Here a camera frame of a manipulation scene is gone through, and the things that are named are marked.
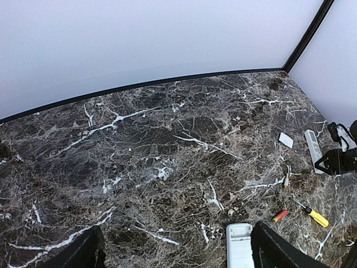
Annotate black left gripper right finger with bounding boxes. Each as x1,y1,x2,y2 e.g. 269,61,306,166
250,221,326,268

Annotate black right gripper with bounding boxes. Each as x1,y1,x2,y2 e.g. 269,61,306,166
317,148,357,175

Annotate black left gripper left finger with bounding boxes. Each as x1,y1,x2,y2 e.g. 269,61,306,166
38,226,105,268

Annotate white air conditioner remote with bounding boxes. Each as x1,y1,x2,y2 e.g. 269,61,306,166
304,130,324,174

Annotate white remote control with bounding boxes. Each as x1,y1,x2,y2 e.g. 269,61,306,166
226,223,254,268

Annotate red AAA battery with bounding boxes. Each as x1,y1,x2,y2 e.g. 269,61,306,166
272,209,288,223

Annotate gold AAA battery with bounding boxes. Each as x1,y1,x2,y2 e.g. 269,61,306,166
283,173,290,189

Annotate white battery cover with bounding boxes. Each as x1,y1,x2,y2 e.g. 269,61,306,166
278,132,294,149

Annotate yellow handled screwdriver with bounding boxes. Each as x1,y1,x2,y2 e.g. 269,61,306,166
294,200,329,228

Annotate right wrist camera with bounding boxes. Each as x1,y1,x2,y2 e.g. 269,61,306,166
327,122,350,152

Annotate black right frame post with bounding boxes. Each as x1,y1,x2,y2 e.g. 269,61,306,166
282,0,335,73

